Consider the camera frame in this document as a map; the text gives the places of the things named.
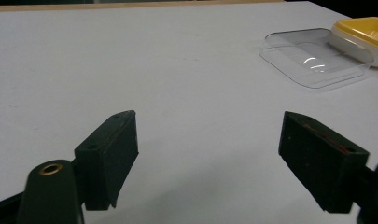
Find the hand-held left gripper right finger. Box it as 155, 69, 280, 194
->
278, 110, 371, 215

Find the clear plastic lid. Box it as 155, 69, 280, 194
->
258, 27, 375, 90

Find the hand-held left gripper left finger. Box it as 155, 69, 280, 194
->
74, 109, 140, 212

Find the yellow and white container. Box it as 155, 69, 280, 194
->
327, 17, 378, 68

